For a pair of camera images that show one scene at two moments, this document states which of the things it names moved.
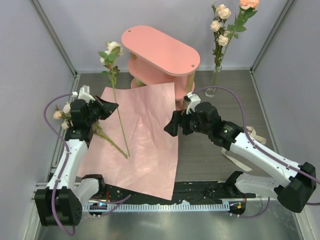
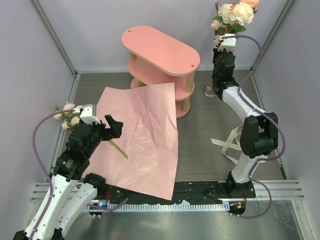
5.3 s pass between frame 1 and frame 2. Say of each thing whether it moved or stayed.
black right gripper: moved
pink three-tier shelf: stayed
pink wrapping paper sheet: stayed
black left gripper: moved
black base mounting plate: stayed
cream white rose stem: moved
